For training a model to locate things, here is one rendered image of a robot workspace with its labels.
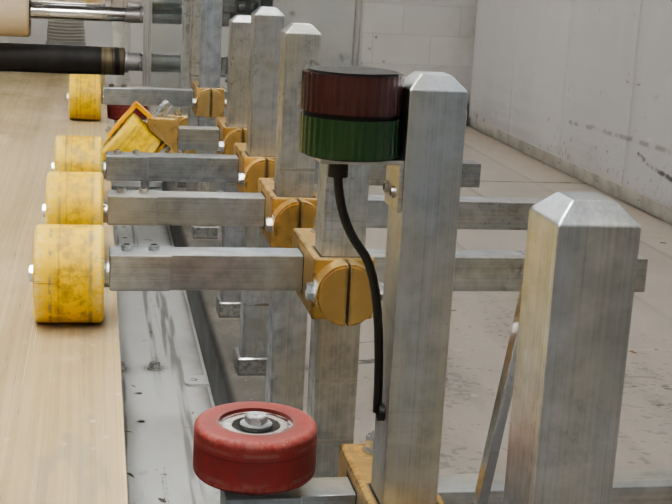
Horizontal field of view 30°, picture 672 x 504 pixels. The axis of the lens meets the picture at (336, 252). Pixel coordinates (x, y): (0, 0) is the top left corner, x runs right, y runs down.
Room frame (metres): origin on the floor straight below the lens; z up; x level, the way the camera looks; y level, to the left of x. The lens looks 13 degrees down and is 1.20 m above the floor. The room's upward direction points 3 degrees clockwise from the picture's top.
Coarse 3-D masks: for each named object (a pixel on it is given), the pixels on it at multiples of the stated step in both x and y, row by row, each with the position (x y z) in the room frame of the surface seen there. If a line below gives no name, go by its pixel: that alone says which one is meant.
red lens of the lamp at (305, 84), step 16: (304, 80) 0.72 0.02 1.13; (320, 80) 0.71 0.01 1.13; (336, 80) 0.71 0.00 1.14; (352, 80) 0.71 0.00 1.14; (368, 80) 0.71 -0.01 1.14; (384, 80) 0.71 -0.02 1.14; (400, 80) 0.72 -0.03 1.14; (304, 96) 0.72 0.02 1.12; (320, 96) 0.71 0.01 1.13; (336, 96) 0.71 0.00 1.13; (352, 96) 0.71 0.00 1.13; (368, 96) 0.71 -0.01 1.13; (384, 96) 0.71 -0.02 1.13; (400, 96) 0.72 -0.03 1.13; (320, 112) 0.71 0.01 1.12; (336, 112) 0.71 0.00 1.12; (352, 112) 0.70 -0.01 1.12; (368, 112) 0.71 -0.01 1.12; (384, 112) 0.71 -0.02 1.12; (400, 112) 0.73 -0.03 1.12
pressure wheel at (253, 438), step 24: (216, 408) 0.79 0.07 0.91; (240, 408) 0.79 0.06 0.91; (264, 408) 0.79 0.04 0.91; (288, 408) 0.79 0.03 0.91; (216, 432) 0.74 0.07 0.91; (240, 432) 0.75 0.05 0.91; (264, 432) 0.76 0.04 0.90; (288, 432) 0.75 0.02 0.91; (312, 432) 0.75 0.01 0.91; (216, 456) 0.73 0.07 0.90; (240, 456) 0.73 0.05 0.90; (264, 456) 0.73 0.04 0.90; (288, 456) 0.73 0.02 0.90; (312, 456) 0.75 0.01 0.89; (216, 480) 0.73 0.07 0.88; (240, 480) 0.73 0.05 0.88; (264, 480) 0.73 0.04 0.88; (288, 480) 0.73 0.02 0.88
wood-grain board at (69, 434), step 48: (0, 96) 2.49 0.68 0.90; (48, 96) 2.53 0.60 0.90; (0, 144) 1.88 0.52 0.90; (48, 144) 1.91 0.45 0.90; (0, 192) 1.51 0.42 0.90; (0, 240) 1.26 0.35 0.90; (0, 288) 1.07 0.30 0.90; (0, 336) 0.94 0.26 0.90; (48, 336) 0.94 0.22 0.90; (96, 336) 0.95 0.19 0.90; (0, 384) 0.83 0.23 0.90; (48, 384) 0.83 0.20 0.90; (96, 384) 0.84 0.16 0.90; (0, 432) 0.74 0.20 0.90; (48, 432) 0.74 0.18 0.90; (96, 432) 0.75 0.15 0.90; (0, 480) 0.67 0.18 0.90; (48, 480) 0.67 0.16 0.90; (96, 480) 0.67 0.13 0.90
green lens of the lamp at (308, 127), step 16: (304, 128) 0.72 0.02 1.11; (320, 128) 0.71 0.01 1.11; (336, 128) 0.71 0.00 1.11; (352, 128) 0.71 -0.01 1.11; (368, 128) 0.71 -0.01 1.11; (384, 128) 0.71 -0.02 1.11; (400, 128) 0.73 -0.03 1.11; (304, 144) 0.72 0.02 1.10; (320, 144) 0.71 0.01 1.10; (336, 144) 0.71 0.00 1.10; (352, 144) 0.71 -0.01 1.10; (368, 144) 0.71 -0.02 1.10; (384, 144) 0.71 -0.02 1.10; (352, 160) 0.71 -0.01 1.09; (368, 160) 0.71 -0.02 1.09
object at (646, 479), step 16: (320, 480) 0.78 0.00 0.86; (336, 480) 0.79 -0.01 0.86; (448, 480) 0.80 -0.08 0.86; (464, 480) 0.80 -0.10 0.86; (496, 480) 0.80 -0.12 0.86; (624, 480) 0.81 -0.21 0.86; (640, 480) 0.81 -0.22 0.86; (656, 480) 0.81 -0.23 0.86; (224, 496) 0.75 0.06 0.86; (240, 496) 0.75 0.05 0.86; (256, 496) 0.75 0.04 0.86; (272, 496) 0.75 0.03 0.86; (288, 496) 0.76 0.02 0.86; (304, 496) 0.76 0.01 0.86; (320, 496) 0.76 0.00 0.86; (336, 496) 0.76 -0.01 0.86; (352, 496) 0.76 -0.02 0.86; (448, 496) 0.78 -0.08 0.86; (464, 496) 0.78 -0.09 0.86; (496, 496) 0.78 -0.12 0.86; (624, 496) 0.80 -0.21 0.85; (640, 496) 0.80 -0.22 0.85; (656, 496) 0.80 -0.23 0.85
